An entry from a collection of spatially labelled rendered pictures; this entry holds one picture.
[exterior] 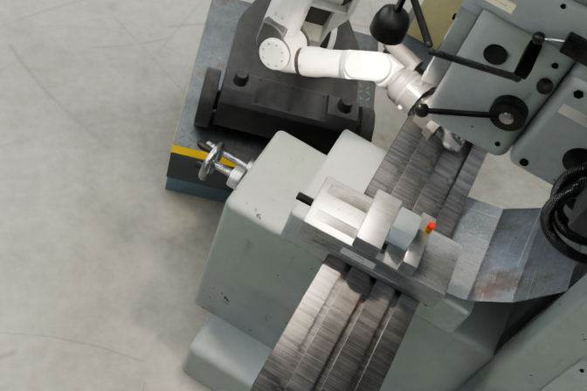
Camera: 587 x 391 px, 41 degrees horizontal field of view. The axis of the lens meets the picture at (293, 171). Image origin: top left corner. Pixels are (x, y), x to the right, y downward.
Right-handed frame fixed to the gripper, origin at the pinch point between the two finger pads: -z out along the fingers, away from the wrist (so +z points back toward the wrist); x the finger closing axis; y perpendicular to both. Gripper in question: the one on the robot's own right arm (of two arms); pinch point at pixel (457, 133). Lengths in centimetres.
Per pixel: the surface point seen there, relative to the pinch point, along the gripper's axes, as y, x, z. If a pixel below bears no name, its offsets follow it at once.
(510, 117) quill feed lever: -23.0, -10.9, -9.3
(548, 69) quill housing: -34.2, -7.4, -8.9
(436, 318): 41.4, -10.0, -24.0
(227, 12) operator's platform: 85, 52, 114
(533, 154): -16.6, -7.1, -16.4
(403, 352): 65, -9, -24
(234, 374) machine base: 104, -34, 7
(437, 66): -15.6, -5.5, 10.2
